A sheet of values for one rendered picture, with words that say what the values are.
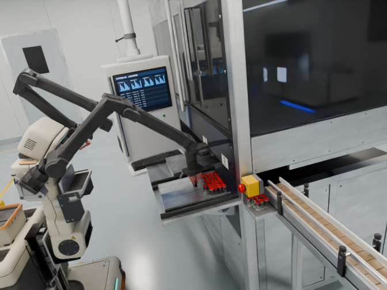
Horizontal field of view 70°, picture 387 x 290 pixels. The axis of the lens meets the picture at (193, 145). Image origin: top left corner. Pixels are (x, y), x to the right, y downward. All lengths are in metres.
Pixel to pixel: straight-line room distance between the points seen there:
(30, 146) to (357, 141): 1.60
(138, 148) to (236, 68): 1.25
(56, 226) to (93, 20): 5.49
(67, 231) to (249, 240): 0.94
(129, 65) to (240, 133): 1.11
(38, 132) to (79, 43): 5.34
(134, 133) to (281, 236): 1.26
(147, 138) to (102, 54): 4.60
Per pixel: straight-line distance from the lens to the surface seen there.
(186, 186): 1.57
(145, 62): 2.10
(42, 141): 1.41
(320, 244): 1.13
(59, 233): 1.62
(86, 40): 6.64
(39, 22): 6.78
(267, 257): 1.70
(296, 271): 1.51
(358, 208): 1.90
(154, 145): 2.22
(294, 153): 1.42
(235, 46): 1.16
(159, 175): 1.75
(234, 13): 1.16
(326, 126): 1.48
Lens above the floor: 1.67
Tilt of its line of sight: 22 degrees down
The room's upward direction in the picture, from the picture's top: 8 degrees counter-clockwise
